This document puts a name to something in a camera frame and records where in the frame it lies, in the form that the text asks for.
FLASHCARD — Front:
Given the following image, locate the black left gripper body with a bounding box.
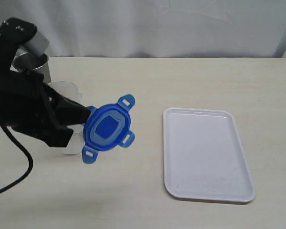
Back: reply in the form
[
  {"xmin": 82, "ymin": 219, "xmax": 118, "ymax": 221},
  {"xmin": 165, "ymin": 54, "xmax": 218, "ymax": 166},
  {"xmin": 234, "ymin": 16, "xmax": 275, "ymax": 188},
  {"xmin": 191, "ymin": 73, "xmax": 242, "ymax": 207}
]
[{"xmin": 0, "ymin": 71, "xmax": 62, "ymax": 136}]

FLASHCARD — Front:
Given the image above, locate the clear plastic tall container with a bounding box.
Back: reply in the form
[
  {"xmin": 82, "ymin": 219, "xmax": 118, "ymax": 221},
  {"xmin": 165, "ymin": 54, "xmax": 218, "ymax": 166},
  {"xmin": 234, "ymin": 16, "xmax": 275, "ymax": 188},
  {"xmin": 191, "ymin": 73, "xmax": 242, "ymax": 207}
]
[{"xmin": 48, "ymin": 81, "xmax": 84, "ymax": 155}]

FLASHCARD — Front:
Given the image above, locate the stainless steel cup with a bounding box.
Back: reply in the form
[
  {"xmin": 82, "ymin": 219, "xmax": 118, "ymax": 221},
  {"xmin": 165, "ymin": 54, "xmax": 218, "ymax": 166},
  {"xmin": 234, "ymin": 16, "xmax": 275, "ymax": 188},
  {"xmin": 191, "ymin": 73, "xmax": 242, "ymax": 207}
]
[{"xmin": 12, "ymin": 52, "xmax": 51, "ymax": 83}]

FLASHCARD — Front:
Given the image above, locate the blue container lid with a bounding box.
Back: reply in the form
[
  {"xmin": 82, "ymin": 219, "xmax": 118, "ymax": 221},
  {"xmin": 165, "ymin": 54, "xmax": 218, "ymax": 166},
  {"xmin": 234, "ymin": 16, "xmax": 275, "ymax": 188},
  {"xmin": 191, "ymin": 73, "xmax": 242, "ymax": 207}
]
[{"xmin": 82, "ymin": 94, "xmax": 135, "ymax": 164}]

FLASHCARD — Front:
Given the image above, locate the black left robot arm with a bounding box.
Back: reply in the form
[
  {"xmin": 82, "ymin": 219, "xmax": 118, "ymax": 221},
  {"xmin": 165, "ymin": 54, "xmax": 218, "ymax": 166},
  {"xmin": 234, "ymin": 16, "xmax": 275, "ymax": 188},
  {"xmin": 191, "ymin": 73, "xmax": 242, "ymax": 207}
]
[{"xmin": 0, "ymin": 18, "xmax": 91, "ymax": 147}]

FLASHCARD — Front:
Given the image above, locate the white background curtain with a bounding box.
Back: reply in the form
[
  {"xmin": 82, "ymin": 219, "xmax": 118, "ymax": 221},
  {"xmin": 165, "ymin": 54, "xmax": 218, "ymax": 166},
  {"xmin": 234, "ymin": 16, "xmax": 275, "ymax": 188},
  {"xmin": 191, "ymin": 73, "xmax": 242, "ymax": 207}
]
[{"xmin": 0, "ymin": 0, "xmax": 286, "ymax": 57}]

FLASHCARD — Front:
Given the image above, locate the white plastic tray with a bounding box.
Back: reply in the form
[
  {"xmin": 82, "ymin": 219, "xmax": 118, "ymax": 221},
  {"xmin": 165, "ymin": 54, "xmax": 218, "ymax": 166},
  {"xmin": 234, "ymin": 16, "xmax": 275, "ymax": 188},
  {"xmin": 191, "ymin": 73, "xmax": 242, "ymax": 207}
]
[{"xmin": 163, "ymin": 107, "xmax": 256, "ymax": 203}]

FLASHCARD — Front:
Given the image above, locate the black cable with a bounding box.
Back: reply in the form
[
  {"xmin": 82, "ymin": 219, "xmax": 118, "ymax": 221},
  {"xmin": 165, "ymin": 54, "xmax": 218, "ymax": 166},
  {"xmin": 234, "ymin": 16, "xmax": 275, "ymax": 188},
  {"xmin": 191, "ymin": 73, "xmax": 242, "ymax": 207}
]
[{"xmin": 0, "ymin": 124, "xmax": 34, "ymax": 198}]

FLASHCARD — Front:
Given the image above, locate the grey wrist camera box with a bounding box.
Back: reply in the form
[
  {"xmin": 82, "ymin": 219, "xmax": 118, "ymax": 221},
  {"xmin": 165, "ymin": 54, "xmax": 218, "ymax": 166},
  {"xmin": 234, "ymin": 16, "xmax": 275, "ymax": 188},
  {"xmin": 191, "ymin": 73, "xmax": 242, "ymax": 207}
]
[{"xmin": 22, "ymin": 31, "xmax": 49, "ymax": 57}]

